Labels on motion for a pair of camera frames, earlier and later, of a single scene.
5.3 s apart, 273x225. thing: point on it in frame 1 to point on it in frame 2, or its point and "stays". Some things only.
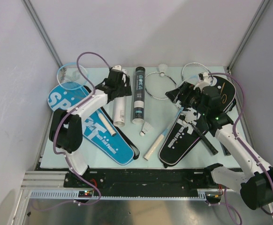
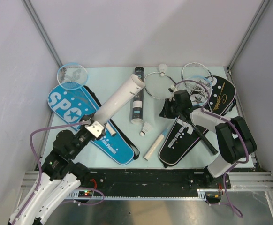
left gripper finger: [127, 86] to [88, 117]
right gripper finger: [174, 94] to [169, 110]
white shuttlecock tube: [119, 106] to [117, 98]
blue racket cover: [97, 125] stays
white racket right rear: [190, 73] stays
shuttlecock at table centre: [146, 128] stays
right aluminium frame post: [263, 6] stays
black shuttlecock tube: [139, 102] stays
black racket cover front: [182, 136] stays
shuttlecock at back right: [163, 68] stays
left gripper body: [120, 86] to [83, 138]
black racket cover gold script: [227, 91] stays
